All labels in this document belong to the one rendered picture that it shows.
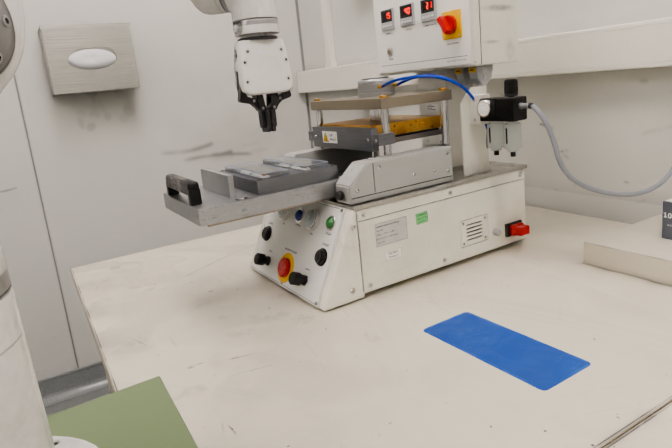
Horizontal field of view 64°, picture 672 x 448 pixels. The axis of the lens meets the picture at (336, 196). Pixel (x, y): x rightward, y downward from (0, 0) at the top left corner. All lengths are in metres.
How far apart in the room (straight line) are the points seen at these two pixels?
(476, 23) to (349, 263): 0.54
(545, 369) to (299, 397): 0.33
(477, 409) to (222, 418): 0.32
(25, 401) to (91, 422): 0.17
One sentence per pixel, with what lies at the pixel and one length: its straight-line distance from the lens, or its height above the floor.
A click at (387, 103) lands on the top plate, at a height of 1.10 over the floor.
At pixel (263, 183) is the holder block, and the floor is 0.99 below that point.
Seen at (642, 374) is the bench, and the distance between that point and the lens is 0.82.
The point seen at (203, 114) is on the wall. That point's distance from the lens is 2.46.
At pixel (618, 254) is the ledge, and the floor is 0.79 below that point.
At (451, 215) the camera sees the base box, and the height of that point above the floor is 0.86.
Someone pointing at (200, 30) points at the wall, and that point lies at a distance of 2.49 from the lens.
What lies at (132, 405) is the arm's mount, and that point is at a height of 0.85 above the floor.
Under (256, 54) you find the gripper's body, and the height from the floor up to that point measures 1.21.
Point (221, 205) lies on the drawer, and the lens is 0.92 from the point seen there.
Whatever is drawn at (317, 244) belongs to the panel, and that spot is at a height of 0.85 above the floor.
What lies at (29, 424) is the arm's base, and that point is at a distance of 0.48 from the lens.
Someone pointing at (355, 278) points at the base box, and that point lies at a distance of 1.00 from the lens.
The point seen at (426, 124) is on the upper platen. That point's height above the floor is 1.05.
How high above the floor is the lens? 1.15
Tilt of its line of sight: 12 degrees down
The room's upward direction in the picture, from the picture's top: 6 degrees counter-clockwise
